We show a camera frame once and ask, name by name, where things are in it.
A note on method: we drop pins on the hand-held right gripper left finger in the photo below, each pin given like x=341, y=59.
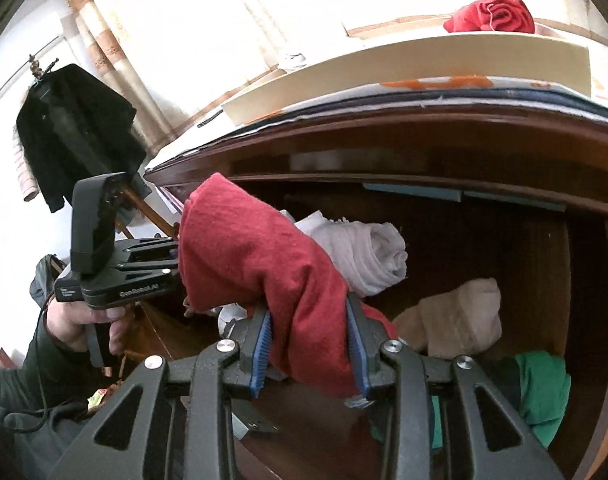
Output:
x=261, y=355

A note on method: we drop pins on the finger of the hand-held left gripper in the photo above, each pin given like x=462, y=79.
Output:
x=149, y=247
x=149, y=269

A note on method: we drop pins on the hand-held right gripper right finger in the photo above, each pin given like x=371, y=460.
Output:
x=356, y=355

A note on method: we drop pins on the white underwear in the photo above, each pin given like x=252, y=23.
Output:
x=229, y=315

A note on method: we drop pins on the dark red underwear grey band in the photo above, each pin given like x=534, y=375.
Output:
x=264, y=280

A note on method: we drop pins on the pale dotted underwear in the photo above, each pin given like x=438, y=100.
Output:
x=369, y=255

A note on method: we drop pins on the beige underwear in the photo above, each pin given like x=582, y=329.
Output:
x=459, y=320

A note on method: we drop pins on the green and navy underwear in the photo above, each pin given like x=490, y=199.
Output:
x=539, y=390

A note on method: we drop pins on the shallow cardboard tray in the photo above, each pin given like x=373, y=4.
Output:
x=434, y=67

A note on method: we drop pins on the bright red underwear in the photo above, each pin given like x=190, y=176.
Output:
x=489, y=12

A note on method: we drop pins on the person's left forearm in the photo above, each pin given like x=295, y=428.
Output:
x=34, y=400

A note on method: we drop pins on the person's left hand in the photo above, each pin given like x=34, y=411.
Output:
x=66, y=322

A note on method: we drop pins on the pink striped cloth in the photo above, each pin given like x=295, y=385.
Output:
x=25, y=170

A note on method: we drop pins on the black jacket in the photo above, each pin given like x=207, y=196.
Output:
x=74, y=125

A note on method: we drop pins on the coat rack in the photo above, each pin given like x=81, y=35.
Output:
x=36, y=67

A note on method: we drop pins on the white air conditioner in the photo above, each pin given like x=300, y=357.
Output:
x=19, y=75

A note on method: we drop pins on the cream and orange curtain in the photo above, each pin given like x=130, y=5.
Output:
x=109, y=35

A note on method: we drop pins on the dark wooden dresser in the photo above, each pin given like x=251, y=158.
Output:
x=384, y=135

